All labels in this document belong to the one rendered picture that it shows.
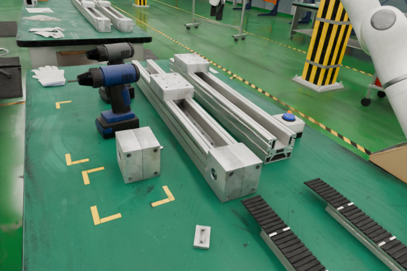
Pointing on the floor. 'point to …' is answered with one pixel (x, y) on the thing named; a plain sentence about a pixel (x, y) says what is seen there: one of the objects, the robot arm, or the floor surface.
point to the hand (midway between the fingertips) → (215, 16)
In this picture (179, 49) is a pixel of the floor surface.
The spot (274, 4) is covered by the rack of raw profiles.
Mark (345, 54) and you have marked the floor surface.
